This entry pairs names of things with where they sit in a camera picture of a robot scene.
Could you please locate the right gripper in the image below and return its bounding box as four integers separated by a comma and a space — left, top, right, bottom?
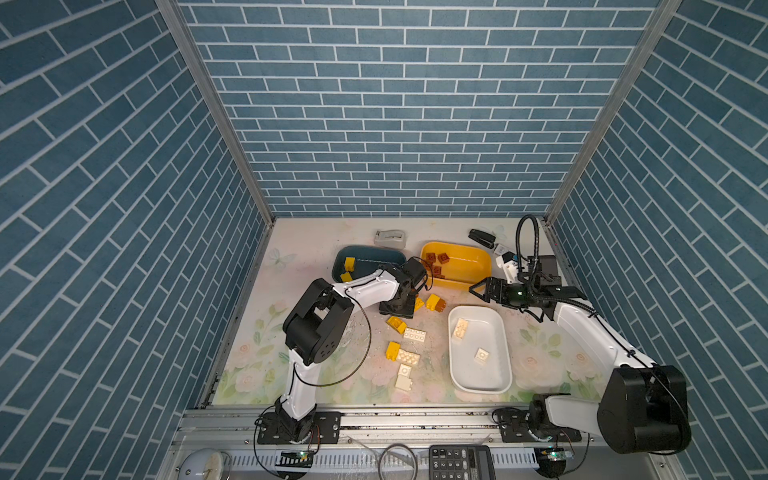
470, 275, 539, 308

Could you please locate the cream 2x4 lego brick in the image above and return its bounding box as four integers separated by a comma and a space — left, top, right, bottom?
452, 318, 469, 340

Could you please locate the small white 2x2 lego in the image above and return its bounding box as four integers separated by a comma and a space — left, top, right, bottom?
474, 348, 490, 364

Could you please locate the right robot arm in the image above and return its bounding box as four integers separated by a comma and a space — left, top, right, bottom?
468, 227, 692, 456

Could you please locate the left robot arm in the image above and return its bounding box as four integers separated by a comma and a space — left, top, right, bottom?
257, 257, 431, 445

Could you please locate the yellow curved lego brick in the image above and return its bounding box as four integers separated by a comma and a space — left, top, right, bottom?
386, 316, 407, 335

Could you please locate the white 2x4 lego brick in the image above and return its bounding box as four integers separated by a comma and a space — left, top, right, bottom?
403, 327, 426, 343

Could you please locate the yellow plastic bin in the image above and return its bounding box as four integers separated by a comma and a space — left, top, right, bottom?
420, 241, 492, 291

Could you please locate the yellow lego brick centre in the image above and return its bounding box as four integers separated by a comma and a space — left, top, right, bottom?
385, 341, 401, 361

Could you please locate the black stapler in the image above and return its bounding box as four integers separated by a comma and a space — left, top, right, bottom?
468, 229, 496, 250

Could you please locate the dark teal plastic bin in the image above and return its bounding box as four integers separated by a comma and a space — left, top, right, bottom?
331, 245, 406, 283

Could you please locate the grey tape dispenser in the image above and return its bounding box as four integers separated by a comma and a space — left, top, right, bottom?
374, 229, 407, 250

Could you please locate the white plastic bin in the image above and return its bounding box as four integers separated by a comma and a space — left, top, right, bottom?
448, 305, 513, 395

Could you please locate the cream lego brick front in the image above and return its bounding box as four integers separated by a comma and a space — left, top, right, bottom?
395, 364, 413, 392

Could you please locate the black calculator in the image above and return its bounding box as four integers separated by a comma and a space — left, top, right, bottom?
428, 444, 496, 480

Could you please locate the white round clock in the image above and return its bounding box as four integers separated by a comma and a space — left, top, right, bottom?
177, 448, 232, 480

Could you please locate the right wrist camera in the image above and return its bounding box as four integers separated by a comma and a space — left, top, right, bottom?
496, 251, 520, 284

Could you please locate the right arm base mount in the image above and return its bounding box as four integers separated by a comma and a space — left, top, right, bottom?
490, 394, 582, 443

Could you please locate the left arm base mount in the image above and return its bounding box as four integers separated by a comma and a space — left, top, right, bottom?
256, 408, 342, 445

